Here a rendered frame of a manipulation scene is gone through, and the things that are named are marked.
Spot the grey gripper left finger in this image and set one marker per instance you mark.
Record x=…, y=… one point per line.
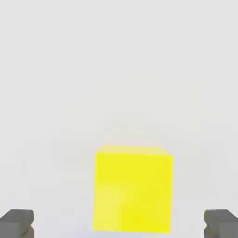
x=15, y=222

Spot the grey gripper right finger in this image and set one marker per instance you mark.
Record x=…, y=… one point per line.
x=223, y=222

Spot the small yellow cube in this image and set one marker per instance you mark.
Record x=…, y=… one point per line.
x=132, y=189

